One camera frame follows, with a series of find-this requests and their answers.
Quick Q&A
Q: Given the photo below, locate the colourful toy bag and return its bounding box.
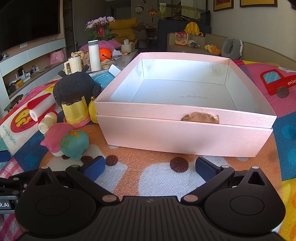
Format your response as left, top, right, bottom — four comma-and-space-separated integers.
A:
175, 32, 190, 47

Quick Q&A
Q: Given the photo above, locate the yellow ribbed toy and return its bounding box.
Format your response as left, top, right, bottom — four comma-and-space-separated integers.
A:
88, 100, 99, 123

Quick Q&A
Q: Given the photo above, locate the orange plush duck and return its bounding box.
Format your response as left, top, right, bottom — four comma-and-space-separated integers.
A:
205, 44, 221, 55

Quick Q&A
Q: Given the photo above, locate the pink round toy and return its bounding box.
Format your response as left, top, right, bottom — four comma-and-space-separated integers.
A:
40, 122, 70, 156

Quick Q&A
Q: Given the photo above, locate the cream tissue box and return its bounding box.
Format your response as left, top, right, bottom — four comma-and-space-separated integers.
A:
121, 39, 136, 53

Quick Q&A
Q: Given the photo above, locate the dining chair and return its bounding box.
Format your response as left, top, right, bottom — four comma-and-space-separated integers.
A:
134, 25, 148, 49

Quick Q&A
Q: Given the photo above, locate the patterned snack bag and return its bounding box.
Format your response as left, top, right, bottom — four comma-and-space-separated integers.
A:
70, 51, 90, 67

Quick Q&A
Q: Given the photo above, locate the glass fish tank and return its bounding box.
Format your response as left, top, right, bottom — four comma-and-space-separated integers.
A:
159, 3, 210, 21

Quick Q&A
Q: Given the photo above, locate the yellow toy cup brown top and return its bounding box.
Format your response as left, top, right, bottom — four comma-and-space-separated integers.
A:
60, 94, 91, 128

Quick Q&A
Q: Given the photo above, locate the potted purple orchid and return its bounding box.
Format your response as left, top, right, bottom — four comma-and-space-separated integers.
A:
85, 16, 118, 41

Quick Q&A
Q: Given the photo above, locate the dark blue cabinet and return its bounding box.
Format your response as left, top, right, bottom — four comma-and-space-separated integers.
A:
158, 20, 212, 52

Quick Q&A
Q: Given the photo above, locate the dark wooden bench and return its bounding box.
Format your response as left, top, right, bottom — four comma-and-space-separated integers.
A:
4, 94, 23, 113

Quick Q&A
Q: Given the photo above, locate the white thermos bottle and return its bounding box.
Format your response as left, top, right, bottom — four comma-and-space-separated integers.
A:
88, 40, 102, 72

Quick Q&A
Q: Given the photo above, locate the tray of gold coins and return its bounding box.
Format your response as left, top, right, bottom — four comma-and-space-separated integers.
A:
100, 59, 116, 70

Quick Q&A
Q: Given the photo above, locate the pink cardboard box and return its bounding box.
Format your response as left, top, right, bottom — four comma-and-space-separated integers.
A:
94, 52, 277, 157

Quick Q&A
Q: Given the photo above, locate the yellow armchair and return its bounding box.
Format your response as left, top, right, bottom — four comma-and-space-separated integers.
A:
109, 17, 138, 44

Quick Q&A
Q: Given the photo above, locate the beige sofa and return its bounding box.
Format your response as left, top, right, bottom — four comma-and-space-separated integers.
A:
167, 32, 296, 64

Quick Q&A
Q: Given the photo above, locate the grey neck pillow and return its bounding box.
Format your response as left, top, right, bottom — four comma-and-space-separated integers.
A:
221, 37, 242, 58

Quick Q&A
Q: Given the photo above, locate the cream bottle toy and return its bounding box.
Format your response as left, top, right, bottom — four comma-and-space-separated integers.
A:
38, 111, 58, 135

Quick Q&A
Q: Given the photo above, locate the black television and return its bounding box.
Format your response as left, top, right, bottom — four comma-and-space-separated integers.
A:
0, 0, 61, 52

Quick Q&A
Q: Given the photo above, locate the pink gift bag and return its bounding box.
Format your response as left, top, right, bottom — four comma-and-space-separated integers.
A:
50, 50, 65, 65

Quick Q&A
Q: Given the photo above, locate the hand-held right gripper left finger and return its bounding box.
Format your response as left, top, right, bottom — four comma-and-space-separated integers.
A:
30, 156, 119, 205

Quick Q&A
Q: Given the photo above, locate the white roll toy red felt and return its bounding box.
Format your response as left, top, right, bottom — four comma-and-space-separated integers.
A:
26, 92, 58, 122

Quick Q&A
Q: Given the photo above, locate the black plush toy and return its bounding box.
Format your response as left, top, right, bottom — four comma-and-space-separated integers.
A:
53, 65, 102, 108

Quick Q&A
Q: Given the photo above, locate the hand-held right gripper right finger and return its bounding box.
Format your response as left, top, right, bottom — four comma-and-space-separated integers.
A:
181, 157, 271, 205

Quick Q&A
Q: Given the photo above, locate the pink wrapping paper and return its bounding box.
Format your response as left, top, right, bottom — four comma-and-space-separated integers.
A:
80, 39, 122, 52

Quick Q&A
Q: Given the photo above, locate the white coffee table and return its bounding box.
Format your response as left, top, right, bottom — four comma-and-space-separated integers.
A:
47, 49, 139, 86

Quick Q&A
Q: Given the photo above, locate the colourful printed play mat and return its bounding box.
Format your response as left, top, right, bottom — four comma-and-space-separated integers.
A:
0, 59, 296, 241

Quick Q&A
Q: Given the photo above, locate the blue plastic packet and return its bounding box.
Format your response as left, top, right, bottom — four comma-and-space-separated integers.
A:
89, 70, 121, 90

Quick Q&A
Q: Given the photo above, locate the white paper card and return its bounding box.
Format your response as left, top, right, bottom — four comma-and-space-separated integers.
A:
109, 64, 126, 77

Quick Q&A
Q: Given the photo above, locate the yellow backpack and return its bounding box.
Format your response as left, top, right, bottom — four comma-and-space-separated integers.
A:
184, 22, 204, 36

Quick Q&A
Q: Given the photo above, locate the white wall shelf unit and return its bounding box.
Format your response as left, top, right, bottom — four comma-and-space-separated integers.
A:
0, 37, 67, 102

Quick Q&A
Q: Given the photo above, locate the orange pumpkin bucket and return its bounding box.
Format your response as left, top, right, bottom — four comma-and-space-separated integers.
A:
99, 47, 114, 62

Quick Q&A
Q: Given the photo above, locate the cream mug with lid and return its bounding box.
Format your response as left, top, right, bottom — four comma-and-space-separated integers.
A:
64, 55, 82, 75

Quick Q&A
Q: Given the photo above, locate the teal round toy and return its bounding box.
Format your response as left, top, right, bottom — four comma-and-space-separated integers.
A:
60, 130, 89, 160

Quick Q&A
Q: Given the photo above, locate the red framed wall picture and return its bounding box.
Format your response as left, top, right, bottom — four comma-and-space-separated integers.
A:
213, 0, 233, 11
240, 0, 278, 7

